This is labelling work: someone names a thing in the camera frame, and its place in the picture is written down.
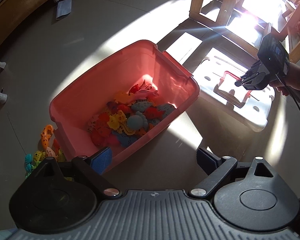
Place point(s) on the person right hand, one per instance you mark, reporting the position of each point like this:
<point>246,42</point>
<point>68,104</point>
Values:
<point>292,80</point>

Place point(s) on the paper sheet on floor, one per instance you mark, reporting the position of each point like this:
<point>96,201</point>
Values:
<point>64,8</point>

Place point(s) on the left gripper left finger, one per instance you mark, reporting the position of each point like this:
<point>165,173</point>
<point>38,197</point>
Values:
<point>89,171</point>

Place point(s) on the yellow goldfish toy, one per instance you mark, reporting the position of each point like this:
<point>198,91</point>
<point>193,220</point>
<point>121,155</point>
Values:
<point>118,123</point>

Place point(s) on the pink plastic storage bin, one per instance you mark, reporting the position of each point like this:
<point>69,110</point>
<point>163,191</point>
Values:
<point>138,77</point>

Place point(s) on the teal octopus toy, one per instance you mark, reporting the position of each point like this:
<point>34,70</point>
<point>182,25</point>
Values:
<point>138,121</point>

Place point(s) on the white bin lid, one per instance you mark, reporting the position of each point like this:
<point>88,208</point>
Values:
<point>216,76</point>

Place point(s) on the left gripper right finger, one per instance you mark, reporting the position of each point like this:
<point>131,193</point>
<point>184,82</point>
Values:
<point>218,170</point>

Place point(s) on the orange spotted fish toy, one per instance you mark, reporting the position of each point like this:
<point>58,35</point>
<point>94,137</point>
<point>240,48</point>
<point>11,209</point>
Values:
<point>46,135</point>

